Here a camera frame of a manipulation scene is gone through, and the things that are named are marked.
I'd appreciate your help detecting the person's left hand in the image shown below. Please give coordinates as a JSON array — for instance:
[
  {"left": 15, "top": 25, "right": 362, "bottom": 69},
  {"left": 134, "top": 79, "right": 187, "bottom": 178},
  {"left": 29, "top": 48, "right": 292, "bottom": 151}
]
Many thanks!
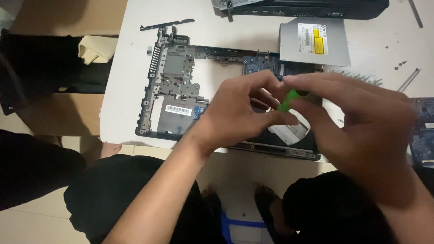
[{"left": 190, "top": 69, "right": 300, "bottom": 157}]

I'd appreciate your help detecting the person's right hand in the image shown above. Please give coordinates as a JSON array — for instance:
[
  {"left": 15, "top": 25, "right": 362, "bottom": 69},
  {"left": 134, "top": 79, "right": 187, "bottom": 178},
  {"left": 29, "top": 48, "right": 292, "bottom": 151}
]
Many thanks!
[{"left": 281, "top": 72, "right": 419, "bottom": 190}]

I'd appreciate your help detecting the green screwdriver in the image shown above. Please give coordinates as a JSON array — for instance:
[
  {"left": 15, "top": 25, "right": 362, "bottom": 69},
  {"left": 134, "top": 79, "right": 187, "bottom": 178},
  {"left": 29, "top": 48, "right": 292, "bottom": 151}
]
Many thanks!
[{"left": 278, "top": 89, "right": 303, "bottom": 113}]

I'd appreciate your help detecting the toothed grey metal strip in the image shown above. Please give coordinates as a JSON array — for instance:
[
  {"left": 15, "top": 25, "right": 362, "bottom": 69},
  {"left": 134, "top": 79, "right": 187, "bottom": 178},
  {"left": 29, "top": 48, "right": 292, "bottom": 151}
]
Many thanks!
[{"left": 324, "top": 69, "right": 384, "bottom": 87}]

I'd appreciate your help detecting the blue circuit board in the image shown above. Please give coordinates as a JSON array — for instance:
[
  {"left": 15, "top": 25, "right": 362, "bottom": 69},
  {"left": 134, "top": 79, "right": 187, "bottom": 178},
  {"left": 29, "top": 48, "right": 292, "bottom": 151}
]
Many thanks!
[{"left": 408, "top": 97, "right": 434, "bottom": 169}]

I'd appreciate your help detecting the person's right leg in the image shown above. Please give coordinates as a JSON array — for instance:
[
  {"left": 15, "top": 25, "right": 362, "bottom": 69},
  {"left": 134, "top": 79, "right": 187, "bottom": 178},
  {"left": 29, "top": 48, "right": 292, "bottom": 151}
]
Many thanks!
[{"left": 282, "top": 170, "right": 397, "bottom": 244}]

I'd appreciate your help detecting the person's left foot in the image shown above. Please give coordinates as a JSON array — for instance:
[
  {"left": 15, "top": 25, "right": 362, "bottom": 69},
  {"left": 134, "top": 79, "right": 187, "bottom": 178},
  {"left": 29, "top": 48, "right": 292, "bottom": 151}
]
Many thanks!
[{"left": 201, "top": 187, "right": 224, "bottom": 244}]

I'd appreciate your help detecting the person's foot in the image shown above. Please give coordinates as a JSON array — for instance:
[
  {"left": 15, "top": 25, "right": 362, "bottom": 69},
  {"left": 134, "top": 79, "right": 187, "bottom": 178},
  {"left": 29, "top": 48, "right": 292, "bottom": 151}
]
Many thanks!
[
  {"left": 201, "top": 187, "right": 224, "bottom": 244},
  {"left": 254, "top": 184, "right": 292, "bottom": 238}
]

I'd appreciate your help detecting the silver optical disc drive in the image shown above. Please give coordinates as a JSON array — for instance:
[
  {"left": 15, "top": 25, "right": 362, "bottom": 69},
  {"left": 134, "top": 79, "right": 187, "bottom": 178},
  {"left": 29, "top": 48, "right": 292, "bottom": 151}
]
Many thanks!
[{"left": 278, "top": 17, "right": 352, "bottom": 68}]

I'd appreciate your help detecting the person's right foot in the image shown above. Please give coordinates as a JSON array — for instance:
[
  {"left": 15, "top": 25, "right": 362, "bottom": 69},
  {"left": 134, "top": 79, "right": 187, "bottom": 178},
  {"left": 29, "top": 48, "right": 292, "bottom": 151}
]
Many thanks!
[{"left": 254, "top": 184, "right": 292, "bottom": 238}]

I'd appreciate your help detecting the blue tape strip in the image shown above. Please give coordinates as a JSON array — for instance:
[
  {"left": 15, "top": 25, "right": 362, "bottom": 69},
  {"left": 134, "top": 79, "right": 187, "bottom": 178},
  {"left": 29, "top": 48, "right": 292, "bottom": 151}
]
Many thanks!
[{"left": 220, "top": 211, "right": 266, "bottom": 244}]

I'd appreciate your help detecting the black plastic strip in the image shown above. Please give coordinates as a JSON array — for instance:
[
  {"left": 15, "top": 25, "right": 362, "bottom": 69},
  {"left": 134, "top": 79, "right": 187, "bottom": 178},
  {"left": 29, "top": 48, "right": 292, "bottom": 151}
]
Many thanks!
[{"left": 139, "top": 18, "right": 196, "bottom": 32}]

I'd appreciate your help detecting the grey metal rod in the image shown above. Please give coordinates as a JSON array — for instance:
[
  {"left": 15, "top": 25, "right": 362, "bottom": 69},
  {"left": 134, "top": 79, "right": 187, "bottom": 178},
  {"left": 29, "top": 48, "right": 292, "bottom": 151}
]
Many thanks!
[{"left": 408, "top": 0, "right": 424, "bottom": 29}]

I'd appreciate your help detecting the person's left leg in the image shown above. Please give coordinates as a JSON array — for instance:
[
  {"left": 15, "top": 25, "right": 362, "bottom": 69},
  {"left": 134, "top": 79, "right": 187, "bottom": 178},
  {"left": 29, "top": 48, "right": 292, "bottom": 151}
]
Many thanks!
[{"left": 63, "top": 154, "right": 217, "bottom": 244}]

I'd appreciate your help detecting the cream cloth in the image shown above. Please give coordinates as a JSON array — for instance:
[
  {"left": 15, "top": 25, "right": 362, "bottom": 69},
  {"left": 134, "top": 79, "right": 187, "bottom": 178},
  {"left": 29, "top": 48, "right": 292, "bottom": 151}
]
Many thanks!
[{"left": 78, "top": 35, "right": 119, "bottom": 65}]

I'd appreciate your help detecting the black bag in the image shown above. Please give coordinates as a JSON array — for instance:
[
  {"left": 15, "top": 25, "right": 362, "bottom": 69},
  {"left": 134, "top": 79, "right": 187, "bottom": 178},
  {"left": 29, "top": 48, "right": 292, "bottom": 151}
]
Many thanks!
[{"left": 0, "top": 28, "right": 113, "bottom": 116}]

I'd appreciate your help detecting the black laptop base frame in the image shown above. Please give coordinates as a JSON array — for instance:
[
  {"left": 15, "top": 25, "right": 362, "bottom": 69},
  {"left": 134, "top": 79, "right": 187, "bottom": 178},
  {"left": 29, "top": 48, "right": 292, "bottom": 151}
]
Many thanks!
[{"left": 135, "top": 26, "right": 321, "bottom": 162}]

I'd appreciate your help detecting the silver metal bracket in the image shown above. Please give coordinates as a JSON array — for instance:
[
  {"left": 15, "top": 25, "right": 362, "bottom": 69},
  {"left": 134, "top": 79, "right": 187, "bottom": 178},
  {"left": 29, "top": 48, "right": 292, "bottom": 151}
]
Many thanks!
[{"left": 397, "top": 68, "right": 422, "bottom": 93}]

